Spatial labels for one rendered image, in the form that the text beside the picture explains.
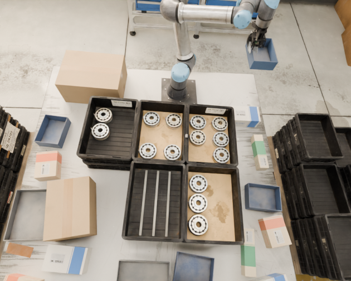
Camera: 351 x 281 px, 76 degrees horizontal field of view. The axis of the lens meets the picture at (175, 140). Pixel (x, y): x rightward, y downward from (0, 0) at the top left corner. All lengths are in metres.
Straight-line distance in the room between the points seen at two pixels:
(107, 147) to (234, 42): 2.43
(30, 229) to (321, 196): 2.05
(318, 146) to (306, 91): 1.16
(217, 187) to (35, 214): 1.05
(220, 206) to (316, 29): 3.30
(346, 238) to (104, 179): 1.71
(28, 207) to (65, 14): 2.71
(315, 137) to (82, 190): 1.84
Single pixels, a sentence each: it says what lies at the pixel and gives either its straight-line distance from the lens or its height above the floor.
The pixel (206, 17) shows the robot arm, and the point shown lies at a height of 1.38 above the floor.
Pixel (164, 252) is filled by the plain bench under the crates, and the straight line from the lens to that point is 1.42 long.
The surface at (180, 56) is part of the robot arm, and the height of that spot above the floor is 0.99.
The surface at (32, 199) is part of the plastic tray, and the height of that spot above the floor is 0.70.
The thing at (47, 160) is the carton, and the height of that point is 0.77.
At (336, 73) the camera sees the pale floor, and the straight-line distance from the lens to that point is 3.69.
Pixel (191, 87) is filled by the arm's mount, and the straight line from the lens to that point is 1.76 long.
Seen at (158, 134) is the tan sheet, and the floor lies 0.83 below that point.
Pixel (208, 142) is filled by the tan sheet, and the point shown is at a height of 0.83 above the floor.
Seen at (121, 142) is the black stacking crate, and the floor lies 0.83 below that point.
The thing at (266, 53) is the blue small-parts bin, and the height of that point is 1.07.
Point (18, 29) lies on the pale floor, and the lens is 3.67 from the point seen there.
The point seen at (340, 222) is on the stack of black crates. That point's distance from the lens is 2.10.
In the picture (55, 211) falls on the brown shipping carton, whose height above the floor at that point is 0.86.
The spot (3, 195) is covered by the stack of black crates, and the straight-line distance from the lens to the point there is 2.21.
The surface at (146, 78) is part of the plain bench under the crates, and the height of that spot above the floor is 0.70.
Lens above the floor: 2.11
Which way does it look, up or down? 65 degrees down
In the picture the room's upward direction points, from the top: 11 degrees clockwise
